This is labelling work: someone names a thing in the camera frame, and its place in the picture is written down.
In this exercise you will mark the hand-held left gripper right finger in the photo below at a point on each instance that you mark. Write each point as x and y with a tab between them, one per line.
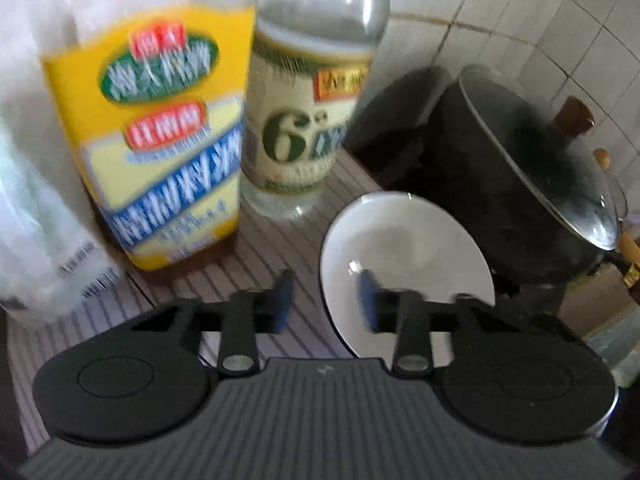
367	300

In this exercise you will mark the yellow label sauce bottle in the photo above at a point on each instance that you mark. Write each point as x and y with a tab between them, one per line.
150	160

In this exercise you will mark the white seasoning bag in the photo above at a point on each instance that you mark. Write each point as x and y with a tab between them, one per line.
45	260

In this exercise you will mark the clear bottle with pale label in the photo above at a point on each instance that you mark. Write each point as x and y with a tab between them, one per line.
300	135

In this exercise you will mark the glass lid with brown knob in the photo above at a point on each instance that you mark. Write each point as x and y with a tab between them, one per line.
550	170

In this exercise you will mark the striped table cloth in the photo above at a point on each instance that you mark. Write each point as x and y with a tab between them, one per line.
280	245

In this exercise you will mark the black wok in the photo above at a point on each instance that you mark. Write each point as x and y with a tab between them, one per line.
450	170

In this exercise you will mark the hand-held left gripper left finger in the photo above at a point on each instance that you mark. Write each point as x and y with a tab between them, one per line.
282	305

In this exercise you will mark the white ribbed bowl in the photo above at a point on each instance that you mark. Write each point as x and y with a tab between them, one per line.
415	240

